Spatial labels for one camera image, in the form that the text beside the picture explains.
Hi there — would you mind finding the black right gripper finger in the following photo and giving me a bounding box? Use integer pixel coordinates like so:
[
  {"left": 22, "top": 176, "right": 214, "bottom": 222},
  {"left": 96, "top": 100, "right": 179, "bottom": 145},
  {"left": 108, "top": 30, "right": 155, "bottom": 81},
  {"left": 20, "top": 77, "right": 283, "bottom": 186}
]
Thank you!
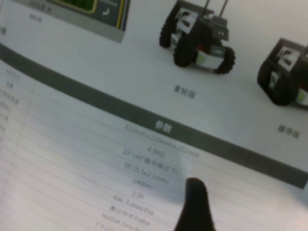
[{"left": 173, "top": 177, "right": 218, "bottom": 231}]

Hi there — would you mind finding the white product brochure book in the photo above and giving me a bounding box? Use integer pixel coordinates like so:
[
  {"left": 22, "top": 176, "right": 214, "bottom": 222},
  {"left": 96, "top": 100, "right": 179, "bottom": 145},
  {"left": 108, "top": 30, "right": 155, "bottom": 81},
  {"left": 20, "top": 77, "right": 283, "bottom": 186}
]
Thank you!
[{"left": 0, "top": 0, "right": 308, "bottom": 231}]

